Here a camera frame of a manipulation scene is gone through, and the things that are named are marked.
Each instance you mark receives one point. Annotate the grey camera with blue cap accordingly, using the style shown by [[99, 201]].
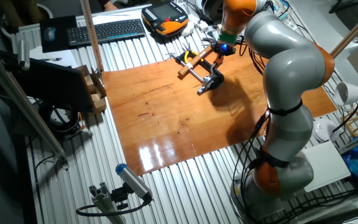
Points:
[[132, 182]]

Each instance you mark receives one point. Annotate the large wooden board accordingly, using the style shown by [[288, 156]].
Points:
[[166, 124]]

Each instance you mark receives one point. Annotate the black mouse pad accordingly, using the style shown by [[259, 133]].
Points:
[[64, 31]]

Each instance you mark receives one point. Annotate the black keyboard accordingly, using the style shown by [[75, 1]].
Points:
[[104, 31]]

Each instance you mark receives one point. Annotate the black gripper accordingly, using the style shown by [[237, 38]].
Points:
[[225, 49]]

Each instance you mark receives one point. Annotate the short aluminium profile mount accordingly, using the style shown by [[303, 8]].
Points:
[[104, 203]]

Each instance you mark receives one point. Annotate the stacked wooden blocks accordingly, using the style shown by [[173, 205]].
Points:
[[98, 104]]

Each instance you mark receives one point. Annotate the black base lever press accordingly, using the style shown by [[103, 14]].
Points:
[[218, 83]]

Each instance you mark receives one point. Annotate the white desk lamp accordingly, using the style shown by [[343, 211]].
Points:
[[353, 93]]

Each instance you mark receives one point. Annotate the white flat box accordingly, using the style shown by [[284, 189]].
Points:
[[328, 165]]

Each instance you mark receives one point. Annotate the white power strip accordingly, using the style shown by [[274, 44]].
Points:
[[289, 25]]

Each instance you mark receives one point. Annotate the orange and black teach pendant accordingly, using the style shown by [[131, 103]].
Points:
[[166, 15]]

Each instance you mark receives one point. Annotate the slanted wooden pole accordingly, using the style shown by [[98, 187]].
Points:
[[353, 31]]

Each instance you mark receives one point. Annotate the grey computer mouse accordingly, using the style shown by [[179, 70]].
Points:
[[49, 33]]

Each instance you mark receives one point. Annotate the black filament spool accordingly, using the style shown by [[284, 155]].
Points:
[[211, 9]]

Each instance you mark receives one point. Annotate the white power adapter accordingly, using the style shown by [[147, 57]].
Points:
[[202, 25]]

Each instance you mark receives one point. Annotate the long aluminium beam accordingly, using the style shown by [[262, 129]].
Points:
[[26, 105]]

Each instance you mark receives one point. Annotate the black flat panel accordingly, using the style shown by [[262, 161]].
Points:
[[51, 84]]

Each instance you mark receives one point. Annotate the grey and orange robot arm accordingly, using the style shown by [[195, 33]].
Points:
[[291, 68]]

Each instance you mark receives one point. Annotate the white rounded object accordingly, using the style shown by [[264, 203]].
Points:
[[187, 29]]

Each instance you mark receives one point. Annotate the upright wooden post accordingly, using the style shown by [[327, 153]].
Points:
[[91, 34]]

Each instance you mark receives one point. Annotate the black office chair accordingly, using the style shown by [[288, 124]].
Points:
[[353, 15]]

